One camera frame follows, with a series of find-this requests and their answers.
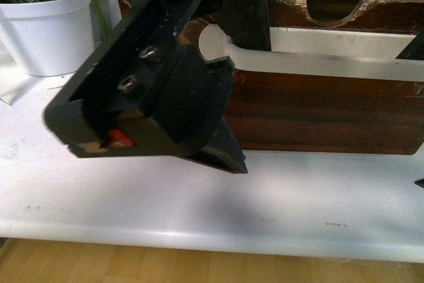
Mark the black gripper finger in drawer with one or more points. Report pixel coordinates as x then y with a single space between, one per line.
246 22

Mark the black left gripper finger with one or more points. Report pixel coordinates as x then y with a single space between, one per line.
414 50

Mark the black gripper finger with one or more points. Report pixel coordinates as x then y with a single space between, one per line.
222 152

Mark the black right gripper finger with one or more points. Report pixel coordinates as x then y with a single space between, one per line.
420 183

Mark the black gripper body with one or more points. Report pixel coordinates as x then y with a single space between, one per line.
142 92

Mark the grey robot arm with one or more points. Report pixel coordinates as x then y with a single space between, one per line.
143 93

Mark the white plastic plant pot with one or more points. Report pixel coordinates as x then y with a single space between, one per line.
50 38

